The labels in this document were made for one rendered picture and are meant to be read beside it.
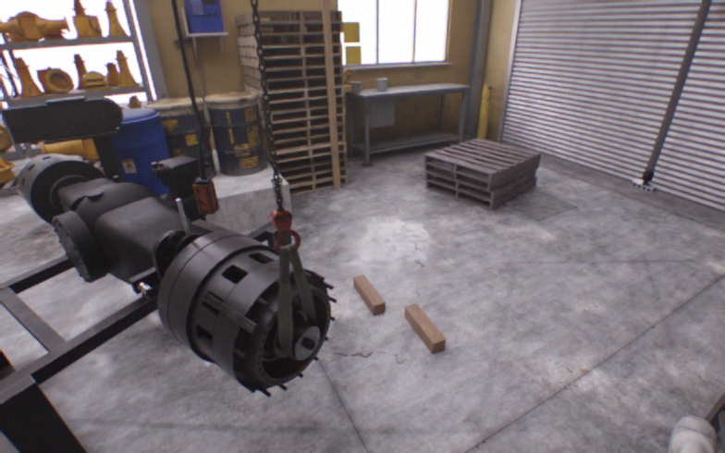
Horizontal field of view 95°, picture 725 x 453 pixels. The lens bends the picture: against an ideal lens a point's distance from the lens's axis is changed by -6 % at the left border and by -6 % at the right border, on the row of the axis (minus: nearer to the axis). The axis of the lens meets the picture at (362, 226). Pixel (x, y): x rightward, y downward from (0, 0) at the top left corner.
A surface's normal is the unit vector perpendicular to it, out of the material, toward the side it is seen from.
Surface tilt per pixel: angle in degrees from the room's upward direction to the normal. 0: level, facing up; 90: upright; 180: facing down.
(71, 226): 34
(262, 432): 0
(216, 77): 90
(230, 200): 90
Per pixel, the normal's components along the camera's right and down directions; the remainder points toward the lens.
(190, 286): -0.41, -0.39
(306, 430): -0.02, -0.88
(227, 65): 0.46, 0.42
